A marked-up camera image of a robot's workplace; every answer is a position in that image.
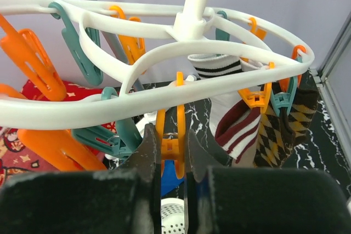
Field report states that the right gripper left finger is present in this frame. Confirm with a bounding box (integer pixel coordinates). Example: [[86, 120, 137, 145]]
[[1, 124, 161, 233]]

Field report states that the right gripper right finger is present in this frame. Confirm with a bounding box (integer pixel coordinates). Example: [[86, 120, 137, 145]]
[[184, 130, 350, 233]]

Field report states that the brown yellow diamond sock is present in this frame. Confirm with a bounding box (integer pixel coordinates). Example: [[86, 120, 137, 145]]
[[253, 86, 319, 168]]

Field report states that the white black striped sock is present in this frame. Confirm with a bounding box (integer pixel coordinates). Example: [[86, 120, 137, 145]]
[[188, 54, 264, 135]]

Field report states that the white round clip hanger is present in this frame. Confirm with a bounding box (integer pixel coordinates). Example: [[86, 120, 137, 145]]
[[1, 0, 315, 147]]

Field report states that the white perforated plastic basket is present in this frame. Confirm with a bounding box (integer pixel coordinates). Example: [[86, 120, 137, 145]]
[[160, 198, 187, 234]]

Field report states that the blue towel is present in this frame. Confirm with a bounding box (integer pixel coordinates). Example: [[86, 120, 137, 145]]
[[161, 160, 184, 197]]

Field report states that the red cartoon print pillow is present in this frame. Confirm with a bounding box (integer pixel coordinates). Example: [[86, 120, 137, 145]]
[[0, 79, 121, 188]]

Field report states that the silver clothes rack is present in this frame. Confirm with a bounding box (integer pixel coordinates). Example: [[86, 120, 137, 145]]
[[65, 0, 198, 161]]

